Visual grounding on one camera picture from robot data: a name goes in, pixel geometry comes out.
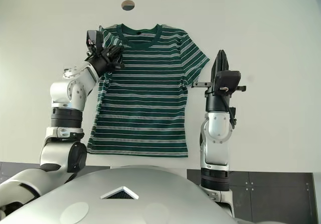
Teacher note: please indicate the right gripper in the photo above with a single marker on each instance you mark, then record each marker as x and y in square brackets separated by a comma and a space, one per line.
[217, 103]

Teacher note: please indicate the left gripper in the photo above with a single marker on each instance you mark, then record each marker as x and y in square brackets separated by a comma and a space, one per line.
[102, 62]

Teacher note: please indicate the green white striped T-shirt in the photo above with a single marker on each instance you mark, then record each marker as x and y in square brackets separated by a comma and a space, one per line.
[145, 96]

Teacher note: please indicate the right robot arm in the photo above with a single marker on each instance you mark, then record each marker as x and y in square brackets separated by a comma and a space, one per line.
[217, 133]

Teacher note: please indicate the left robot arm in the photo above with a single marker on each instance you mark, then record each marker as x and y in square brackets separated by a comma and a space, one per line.
[75, 91]

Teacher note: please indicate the robot body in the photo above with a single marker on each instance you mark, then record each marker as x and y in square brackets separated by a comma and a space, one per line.
[140, 199]

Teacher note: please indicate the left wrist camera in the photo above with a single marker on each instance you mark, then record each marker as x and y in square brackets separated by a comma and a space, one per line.
[94, 39]

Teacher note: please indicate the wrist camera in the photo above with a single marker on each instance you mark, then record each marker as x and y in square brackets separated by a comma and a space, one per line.
[228, 79]
[94, 39]

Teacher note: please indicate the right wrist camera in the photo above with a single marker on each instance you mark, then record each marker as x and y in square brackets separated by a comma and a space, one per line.
[228, 79]

